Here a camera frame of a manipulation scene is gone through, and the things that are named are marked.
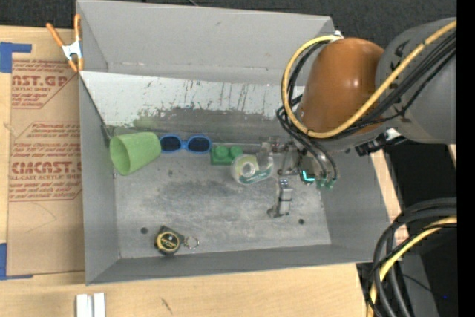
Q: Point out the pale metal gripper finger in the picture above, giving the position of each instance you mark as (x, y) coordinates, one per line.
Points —
(285, 198)
(265, 149)

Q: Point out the clear tape dispenser, green label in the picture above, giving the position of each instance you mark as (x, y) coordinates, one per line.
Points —
(248, 169)

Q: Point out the green toy brick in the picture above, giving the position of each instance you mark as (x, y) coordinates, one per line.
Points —
(222, 156)

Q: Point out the grey metal bin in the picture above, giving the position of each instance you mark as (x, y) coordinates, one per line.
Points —
(222, 204)

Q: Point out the blue sunglasses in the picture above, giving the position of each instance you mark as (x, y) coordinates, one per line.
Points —
(198, 144)

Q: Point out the black and yellow tape measure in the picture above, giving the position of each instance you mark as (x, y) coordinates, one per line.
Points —
(167, 240)

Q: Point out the green plastic cup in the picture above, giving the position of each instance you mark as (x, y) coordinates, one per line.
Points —
(135, 152)

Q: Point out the brown cardboard board, red print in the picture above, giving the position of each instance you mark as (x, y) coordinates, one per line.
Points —
(41, 144)

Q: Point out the black cylinder on white bracket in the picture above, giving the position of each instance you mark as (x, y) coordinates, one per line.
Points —
(371, 148)

